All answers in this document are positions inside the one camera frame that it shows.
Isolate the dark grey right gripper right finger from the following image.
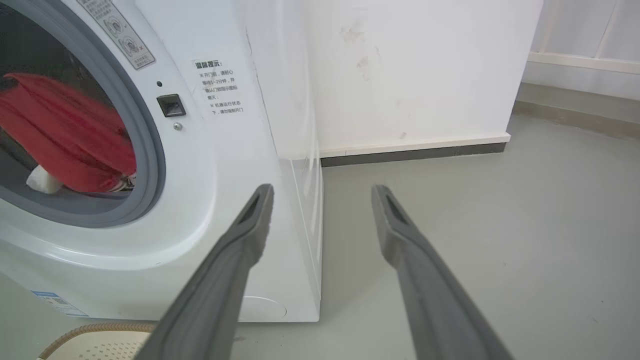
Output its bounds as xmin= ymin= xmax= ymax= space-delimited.
xmin=371 ymin=184 xmax=516 ymax=360

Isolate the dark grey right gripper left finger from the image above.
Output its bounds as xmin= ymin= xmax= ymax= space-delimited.
xmin=134 ymin=183 xmax=275 ymax=360

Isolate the white front-load washing machine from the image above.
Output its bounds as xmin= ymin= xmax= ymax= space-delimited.
xmin=0 ymin=0 xmax=324 ymax=323

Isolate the beige laundry basket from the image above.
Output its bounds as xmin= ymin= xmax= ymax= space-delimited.
xmin=36 ymin=322 xmax=159 ymax=360

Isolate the striped garment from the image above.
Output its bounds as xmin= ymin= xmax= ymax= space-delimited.
xmin=108 ymin=173 xmax=137 ymax=193

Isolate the white baseboard with dark strip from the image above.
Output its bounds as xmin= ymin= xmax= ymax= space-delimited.
xmin=320 ymin=132 xmax=512 ymax=168

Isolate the grey rubber door gasket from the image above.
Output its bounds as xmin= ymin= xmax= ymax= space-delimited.
xmin=0 ymin=0 xmax=167 ymax=229

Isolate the white garment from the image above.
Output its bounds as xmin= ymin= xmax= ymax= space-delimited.
xmin=26 ymin=164 xmax=64 ymax=194

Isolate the red garment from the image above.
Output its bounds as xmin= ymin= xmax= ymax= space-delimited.
xmin=0 ymin=73 xmax=137 ymax=194

